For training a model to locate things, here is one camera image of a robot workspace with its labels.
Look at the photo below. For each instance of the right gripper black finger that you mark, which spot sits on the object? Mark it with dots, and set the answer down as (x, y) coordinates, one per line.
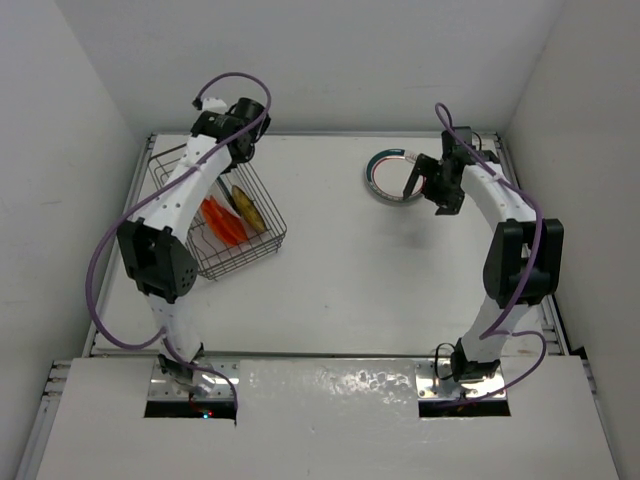
(449, 207)
(413, 186)

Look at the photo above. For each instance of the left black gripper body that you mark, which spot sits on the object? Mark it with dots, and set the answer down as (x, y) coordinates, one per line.
(249, 153)

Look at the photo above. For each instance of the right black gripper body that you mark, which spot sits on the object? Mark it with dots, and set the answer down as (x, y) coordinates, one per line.
(434, 170)

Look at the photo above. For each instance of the white plate with teal rim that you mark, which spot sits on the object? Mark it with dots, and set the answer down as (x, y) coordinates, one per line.
(386, 173)

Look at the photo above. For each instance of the dark plate with gold pattern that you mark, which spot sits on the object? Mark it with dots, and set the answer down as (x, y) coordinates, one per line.
(248, 210)

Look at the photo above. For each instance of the orange plate front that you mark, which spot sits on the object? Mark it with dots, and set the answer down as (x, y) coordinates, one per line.
(207, 213)

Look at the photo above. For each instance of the orange plate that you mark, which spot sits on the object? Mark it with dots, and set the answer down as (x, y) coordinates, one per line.
(229, 223)
(207, 213)

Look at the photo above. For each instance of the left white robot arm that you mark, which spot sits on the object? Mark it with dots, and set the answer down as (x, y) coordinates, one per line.
(153, 242)

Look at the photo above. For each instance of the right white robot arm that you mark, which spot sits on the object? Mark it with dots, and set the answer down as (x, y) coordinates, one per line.
(523, 262)

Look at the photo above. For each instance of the white front cover board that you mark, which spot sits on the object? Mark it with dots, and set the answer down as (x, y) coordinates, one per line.
(324, 419)

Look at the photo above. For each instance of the grey wire dish rack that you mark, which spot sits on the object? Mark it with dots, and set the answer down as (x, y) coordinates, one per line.
(214, 257)

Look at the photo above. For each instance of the aluminium table edge rail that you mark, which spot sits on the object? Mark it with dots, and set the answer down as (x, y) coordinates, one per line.
(552, 323)

